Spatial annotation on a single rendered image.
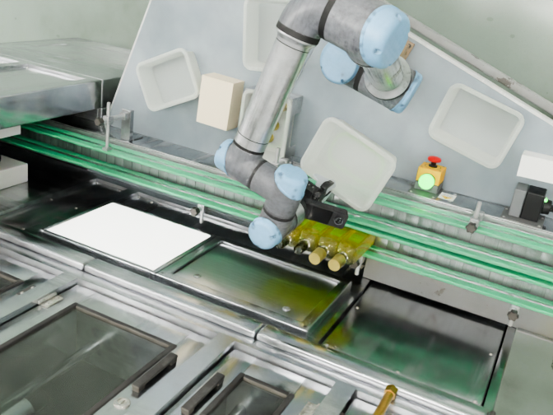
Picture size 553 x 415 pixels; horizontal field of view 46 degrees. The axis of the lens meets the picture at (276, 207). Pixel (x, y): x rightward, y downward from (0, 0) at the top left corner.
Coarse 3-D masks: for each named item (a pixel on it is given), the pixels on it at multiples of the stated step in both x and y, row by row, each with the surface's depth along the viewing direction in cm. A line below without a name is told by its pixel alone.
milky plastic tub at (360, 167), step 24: (336, 120) 165; (312, 144) 170; (336, 144) 175; (360, 144) 172; (312, 168) 174; (336, 168) 176; (360, 168) 173; (384, 168) 170; (336, 192) 171; (360, 192) 175
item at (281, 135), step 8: (248, 96) 208; (248, 104) 209; (288, 104) 201; (240, 112) 209; (288, 112) 201; (240, 120) 210; (280, 120) 211; (288, 120) 202; (280, 128) 212; (288, 128) 204; (280, 136) 213; (272, 144) 215; (280, 144) 214; (264, 152) 215; (272, 152) 215; (280, 152) 215; (272, 160) 210
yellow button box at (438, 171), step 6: (426, 162) 194; (420, 168) 189; (426, 168) 189; (432, 168) 189; (438, 168) 190; (444, 168) 191; (420, 174) 190; (432, 174) 188; (438, 174) 188; (444, 174) 193; (438, 180) 188; (414, 186) 192; (420, 186) 191; (438, 186) 189; (432, 192) 190
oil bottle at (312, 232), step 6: (312, 222) 190; (318, 222) 191; (306, 228) 186; (312, 228) 186; (318, 228) 187; (324, 228) 188; (300, 234) 184; (306, 234) 183; (312, 234) 183; (318, 234) 183; (300, 240) 183; (312, 240) 182; (312, 246) 182
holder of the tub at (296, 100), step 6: (294, 96) 204; (300, 96) 206; (294, 102) 202; (300, 102) 207; (294, 108) 204; (300, 108) 209; (294, 114) 206; (294, 120) 207; (294, 126) 208; (288, 132) 205; (294, 132) 210; (288, 138) 206; (294, 138) 211; (288, 144) 208; (294, 144) 213; (288, 150) 209; (294, 150) 214; (288, 156) 211
